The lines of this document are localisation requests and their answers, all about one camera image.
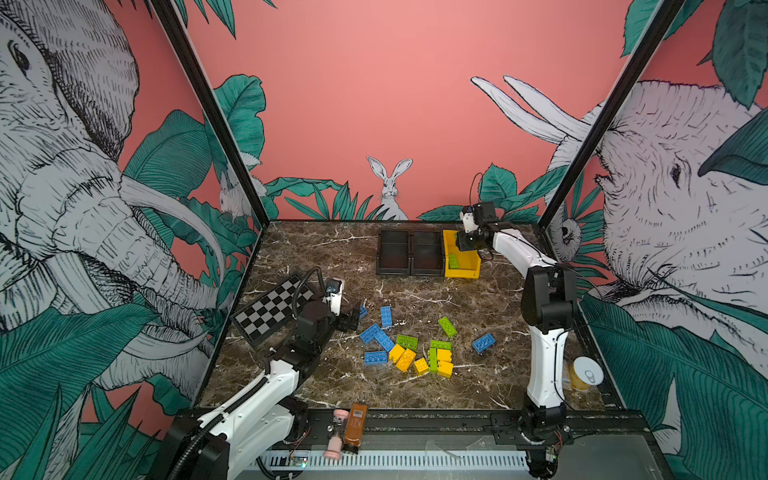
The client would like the yellow storage bin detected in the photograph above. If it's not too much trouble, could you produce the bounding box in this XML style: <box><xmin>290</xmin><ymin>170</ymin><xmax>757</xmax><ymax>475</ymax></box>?
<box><xmin>442</xmin><ymin>230</ymin><xmax>482</xmax><ymax>280</ymax></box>

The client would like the black bin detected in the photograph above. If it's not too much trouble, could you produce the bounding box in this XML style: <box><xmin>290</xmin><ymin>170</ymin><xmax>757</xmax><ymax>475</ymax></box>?
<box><xmin>410</xmin><ymin>231</ymin><xmax>445</xmax><ymax>277</ymax></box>
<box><xmin>376</xmin><ymin>229</ymin><xmax>411</xmax><ymax>276</ymax></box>

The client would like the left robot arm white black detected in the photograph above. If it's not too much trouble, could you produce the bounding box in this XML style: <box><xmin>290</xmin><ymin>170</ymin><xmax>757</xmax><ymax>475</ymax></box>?
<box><xmin>146</xmin><ymin>300</ymin><xmax>361</xmax><ymax>479</ymax></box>

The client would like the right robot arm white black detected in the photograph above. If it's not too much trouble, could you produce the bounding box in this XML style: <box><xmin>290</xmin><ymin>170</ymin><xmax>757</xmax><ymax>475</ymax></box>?
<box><xmin>457</xmin><ymin>218</ymin><xmax>577</xmax><ymax>434</ymax></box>

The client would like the blue lego brick angled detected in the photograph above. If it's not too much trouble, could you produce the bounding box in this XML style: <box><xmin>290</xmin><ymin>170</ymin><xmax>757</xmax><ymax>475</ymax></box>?
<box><xmin>359</xmin><ymin>324</ymin><xmax>382</xmax><ymax>344</ymax></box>

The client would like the blue lego brick diagonal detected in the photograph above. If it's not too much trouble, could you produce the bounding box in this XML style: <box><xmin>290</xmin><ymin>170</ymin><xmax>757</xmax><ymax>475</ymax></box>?
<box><xmin>375</xmin><ymin>331</ymin><xmax>395</xmax><ymax>352</ymax></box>

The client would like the blue lego brick front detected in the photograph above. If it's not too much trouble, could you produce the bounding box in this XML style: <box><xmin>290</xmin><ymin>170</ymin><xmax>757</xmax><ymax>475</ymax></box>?
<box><xmin>364</xmin><ymin>351</ymin><xmax>389</xmax><ymax>366</ymax></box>

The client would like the checkerboard calibration board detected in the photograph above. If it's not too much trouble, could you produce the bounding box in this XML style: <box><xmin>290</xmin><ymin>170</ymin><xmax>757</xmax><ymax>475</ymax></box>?
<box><xmin>232</xmin><ymin>274</ymin><xmax>301</xmax><ymax>348</ymax></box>

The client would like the yellow lego brick small left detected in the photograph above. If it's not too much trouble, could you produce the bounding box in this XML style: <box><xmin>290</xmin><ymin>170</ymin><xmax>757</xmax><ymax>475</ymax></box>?
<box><xmin>389</xmin><ymin>344</ymin><xmax>405</xmax><ymax>363</ymax></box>

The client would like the yellow lego brick small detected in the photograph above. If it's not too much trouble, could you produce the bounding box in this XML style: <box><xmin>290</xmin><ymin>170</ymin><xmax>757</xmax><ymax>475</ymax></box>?
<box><xmin>412</xmin><ymin>358</ymin><xmax>429</xmax><ymax>376</ymax></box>
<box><xmin>389</xmin><ymin>344</ymin><xmax>405</xmax><ymax>363</ymax></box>

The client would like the yellow lego brick long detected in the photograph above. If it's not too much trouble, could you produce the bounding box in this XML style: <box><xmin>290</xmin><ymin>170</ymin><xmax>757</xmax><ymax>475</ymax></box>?
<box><xmin>395</xmin><ymin>349</ymin><xmax>416</xmax><ymax>373</ymax></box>

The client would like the yellow lego brick small front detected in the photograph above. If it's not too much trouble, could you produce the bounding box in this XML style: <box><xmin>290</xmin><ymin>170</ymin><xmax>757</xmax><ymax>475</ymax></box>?
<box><xmin>412</xmin><ymin>358</ymin><xmax>429</xmax><ymax>376</ymax></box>

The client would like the green lego brick flat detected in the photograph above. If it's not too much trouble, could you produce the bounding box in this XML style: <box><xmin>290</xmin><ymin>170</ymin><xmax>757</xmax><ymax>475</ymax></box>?
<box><xmin>430</xmin><ymin>340</ymin><xmax>452</xmax><ymax>351</ymax></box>

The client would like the white vent strip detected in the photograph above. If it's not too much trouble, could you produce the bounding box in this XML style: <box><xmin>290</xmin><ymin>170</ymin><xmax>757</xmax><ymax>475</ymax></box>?
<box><xmin>260</xmin><ymin>450</ymin><xmax>529</xmax><ymax>472</ymax></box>

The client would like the white lid yellow can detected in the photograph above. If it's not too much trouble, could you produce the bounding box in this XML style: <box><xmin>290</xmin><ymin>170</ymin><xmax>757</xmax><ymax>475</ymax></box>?
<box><xmin>569</xmin><ymin>356</ymin><xmax>605</xmax><ymax>391</ymax></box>

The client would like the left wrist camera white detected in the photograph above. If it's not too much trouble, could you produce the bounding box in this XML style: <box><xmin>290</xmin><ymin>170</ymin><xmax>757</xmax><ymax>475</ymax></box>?
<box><xmin>324</xmin><ymin>278</ymin><xmax>344</xmax><ymax>316</ymax></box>

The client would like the brown bottle on rail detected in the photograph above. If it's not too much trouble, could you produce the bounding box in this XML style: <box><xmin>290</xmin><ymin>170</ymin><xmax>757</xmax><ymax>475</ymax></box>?
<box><xmin>343</xmin><ymin>404</ymin><xmax>368</xmax><ymax>454</ymax></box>

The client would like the pink bottle on rail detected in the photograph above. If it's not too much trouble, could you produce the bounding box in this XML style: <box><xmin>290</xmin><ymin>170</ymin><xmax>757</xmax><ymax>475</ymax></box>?
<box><xmin>323</xmin><ymin>409</ymin><xmax>350</xmax><ymax>461</ymax></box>

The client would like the black front rail frame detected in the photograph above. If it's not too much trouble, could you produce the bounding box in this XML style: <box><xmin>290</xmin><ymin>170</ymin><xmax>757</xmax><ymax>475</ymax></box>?
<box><xmin>234</xmin><ymin>409</ymin><xmax>672</xmax><ymax>479</ymax></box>

